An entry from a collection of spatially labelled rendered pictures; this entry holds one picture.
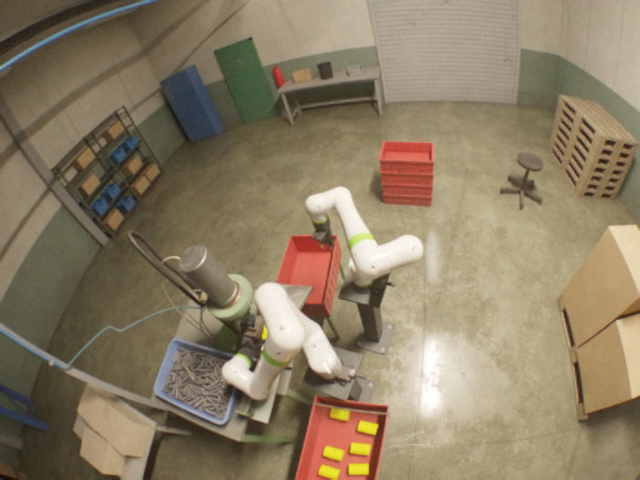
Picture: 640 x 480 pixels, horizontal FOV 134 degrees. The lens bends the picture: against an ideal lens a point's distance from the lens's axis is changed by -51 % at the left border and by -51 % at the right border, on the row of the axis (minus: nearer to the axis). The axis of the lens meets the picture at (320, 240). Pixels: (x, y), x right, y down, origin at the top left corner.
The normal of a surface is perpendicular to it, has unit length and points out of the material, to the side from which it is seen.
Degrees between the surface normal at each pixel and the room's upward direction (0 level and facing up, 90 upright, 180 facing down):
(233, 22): 90
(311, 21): 90
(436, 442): 0
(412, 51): 90
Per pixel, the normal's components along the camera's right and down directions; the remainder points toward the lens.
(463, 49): -0.20, 0.77
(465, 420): -0.23, -0.63
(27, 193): 0.95, 0.00
